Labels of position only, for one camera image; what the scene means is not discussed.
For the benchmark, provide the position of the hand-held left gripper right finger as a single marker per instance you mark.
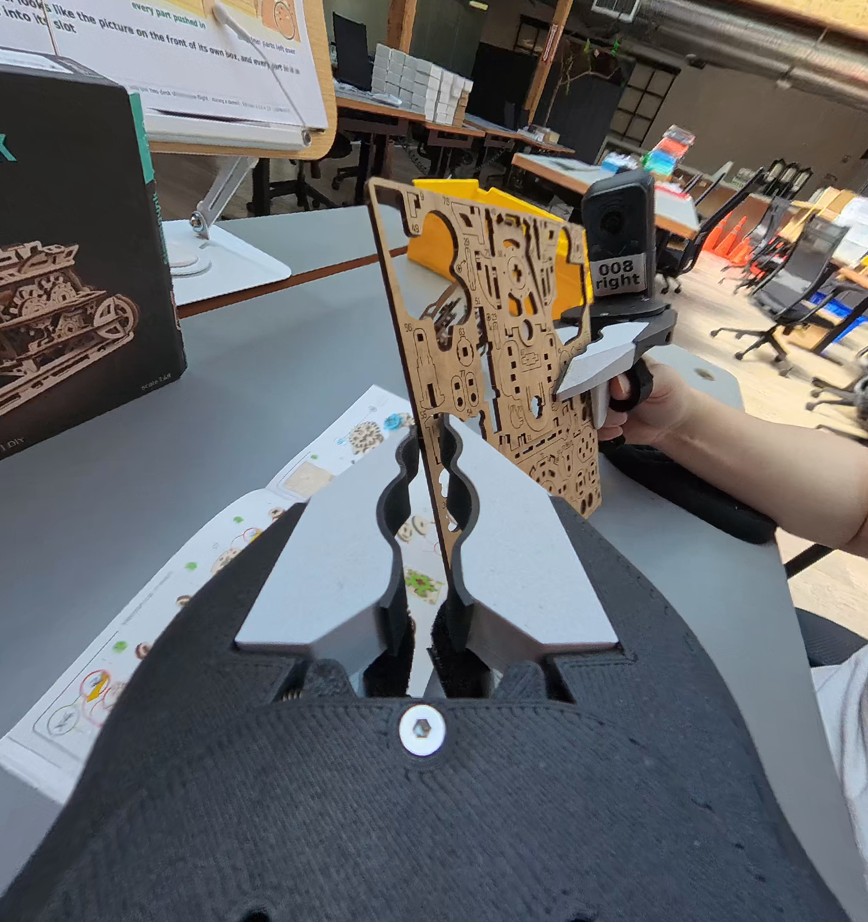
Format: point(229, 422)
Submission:
point(535, 576)

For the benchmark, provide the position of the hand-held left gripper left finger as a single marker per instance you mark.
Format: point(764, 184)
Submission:
point(319, 576)

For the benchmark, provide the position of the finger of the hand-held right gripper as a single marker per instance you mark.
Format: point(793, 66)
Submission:
point(625, 333)
point(596, 364)

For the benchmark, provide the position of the wooden laser-cut parts sheet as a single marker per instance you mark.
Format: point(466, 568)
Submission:
point(405, 288)

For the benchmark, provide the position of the person's right forearm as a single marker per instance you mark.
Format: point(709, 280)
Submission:
point(779, 468)

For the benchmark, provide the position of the person's right hand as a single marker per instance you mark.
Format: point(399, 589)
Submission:
point(664, 410)

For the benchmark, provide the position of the colourful stacked trays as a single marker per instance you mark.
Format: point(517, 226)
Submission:
point(668, 151)

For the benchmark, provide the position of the orange traffic cone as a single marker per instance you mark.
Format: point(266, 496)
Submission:
point(726, 238)

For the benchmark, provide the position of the assembly instruction booklet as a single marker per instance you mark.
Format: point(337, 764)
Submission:
point(189, 547)

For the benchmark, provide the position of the black padded wrist rest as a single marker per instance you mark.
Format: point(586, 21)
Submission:
point(693, 497)

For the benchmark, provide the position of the stacked yellow bins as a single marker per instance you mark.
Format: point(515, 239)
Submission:
point(434, 245)

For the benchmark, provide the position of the stack of white boxes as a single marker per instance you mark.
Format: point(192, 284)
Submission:
point(419, 79)

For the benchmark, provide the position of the instruction poster on stand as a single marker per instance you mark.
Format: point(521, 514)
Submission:
point(322, 137)

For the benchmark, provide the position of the white stand base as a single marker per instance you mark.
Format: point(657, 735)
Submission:
point(232, 270)

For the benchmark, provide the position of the black model kit box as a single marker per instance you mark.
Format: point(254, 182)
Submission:
point(59, 216)

